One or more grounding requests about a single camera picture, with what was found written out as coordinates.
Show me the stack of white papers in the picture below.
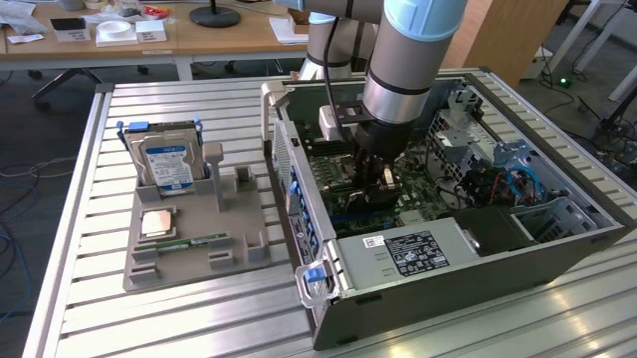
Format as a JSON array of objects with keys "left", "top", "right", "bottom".
[{"left": 267, "top": 16, "right": 311, "bottom": 45}]

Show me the grey parts rack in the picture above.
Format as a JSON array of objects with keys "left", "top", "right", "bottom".
[{"left": 123, "top": 142, "right": 274, "bottom": 292}]

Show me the hard disk with blue rails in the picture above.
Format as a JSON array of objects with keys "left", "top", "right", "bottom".
[{"left": 115, "top": 116, "right": 206, "bottom": 195}]

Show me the white tape roll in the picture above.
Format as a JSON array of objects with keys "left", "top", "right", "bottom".
[{"left": 97, "top": 20, "right": 131, "bottom": 37}]

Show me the graphics card with black shroud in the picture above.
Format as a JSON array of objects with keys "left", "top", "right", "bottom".
[{"left": 345, "top": 185, "right": 402, "bottom": 216}]

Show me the black stand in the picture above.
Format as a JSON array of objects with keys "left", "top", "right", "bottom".
[{"left": 577, "top": 92, "right": 637, "bottom": 157}]

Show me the metal disk bay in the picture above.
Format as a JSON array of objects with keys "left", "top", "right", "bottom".
[{"left": 510, "top": 196, "right": 598, "bottom": 243}]

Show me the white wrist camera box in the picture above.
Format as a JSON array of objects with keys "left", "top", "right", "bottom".
[{"left": 318, "top": 104, "right": 361, "bottom": 142}]

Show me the small cardboard box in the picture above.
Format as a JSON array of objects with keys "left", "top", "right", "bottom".
[{"left": 287, "top": 7, "right": 311, "bottom": 27}]

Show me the black and white box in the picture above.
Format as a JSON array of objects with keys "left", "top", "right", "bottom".
[{"left": 49, "top": 17, "right": 92, "bottom": 43}]

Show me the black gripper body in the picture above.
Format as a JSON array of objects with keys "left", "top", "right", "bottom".
[{"left": 354, "top": 120, "right": 415, "bottom": 165}]

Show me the grey power supply unit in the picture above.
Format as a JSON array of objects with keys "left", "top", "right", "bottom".
[{"left": 334, "top": 217, "right": 482, "bottom": 292}]

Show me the silver metal bracket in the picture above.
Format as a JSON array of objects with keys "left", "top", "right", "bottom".
[{"left": 491, "top": 139, "right": 544, "bottom": 176}]

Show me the white paper card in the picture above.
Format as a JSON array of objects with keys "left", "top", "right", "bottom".
[{"left": 5, "top": 33, "right": 45, "bottom": 45}]

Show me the grey floor cable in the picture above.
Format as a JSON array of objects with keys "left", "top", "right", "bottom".
[{"left": 0, "top": 156, "right": 76, "bottom": 180}]

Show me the blue wire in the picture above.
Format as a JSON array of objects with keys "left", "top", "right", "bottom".
[{"left": 506, "top": 166, "right": 548, "bottom": 204}]

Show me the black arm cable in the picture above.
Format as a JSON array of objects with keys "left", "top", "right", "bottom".
[{"left": 322, "top": 15, "right": 350, "bottom": 142}]

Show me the white labelled box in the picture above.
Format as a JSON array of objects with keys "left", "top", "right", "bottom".
[{"left": 135, "top": 19, "right": 168, "bottom": 44}]

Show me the white table frame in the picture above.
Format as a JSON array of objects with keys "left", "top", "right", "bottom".
[{"left": 545, "top": 0, "right": 637, "bottom": 102}]

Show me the blue case latch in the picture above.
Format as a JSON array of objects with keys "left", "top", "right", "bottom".
[{"left": 303, "top": 268, "right": 326, "bottom": 296}]

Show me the flat white box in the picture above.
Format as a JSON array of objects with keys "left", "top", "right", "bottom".
[{"left": 95, "top": 28, "right": 140, "bottom": 48}]

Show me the copper-coloured CPU chip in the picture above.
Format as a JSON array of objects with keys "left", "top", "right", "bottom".
[{"left": 139, "top": 210, "right": 176, "bottom": 239}]

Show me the CPU socket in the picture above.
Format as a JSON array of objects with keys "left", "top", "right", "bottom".
[{"left": 331, "top": 154, "right": 359, "bottom": 187}]

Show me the black round lamp base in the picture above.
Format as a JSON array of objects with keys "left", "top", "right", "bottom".
[{"left": 188, "top": 0, "right": 243, "bottom": 28}]

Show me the open grey PC case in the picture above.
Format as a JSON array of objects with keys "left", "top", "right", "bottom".
[{"left": 260, "top": 70, "right": 626, "bottom": 351}]

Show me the black plastic duct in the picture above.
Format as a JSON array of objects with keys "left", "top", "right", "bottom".
[{"left": 450, "top": 206, "right": 540, "bottom": 258}]

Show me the wooden desk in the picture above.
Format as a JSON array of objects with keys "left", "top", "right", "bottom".
[{"left": 0, "top": 0, "right": 312, "bottom": 81}]

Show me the green motherboard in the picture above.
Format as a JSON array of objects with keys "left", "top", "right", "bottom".
[{"left": 296, "top": 126, "right": 463, "bottom": 239}]

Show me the clear plastic bag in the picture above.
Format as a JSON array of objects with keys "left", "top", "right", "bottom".
[{"left": 0, "top": 1, "right": 49, "bottom": 35}]

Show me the white wall box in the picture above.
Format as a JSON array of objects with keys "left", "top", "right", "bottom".
[{"left": 529, "top": 46, "right": 554, "bottom": 80}]

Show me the wooden cabinet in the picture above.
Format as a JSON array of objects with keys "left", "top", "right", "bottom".
[{"left": 435, "top": 0, "right": 572, "bottom": 87}]

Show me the silver chipset heat sink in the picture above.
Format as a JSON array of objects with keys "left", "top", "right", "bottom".
[{"left": 397, "top": 210, "right": 430, "bottom": 225}]

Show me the perforated metal drive cage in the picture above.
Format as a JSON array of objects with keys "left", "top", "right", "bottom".
[{"left": 426, "top": 82, "right": 501, "bottom": 180}]

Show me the black wire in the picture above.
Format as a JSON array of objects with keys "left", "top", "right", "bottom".
[{"left": 433, "top": 174, "right": 473, "bottom": 210}]

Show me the blue floor cable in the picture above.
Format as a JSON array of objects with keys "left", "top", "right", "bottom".
[{"left": 0, "top": 175, "right": 41, "bottom": 321}]

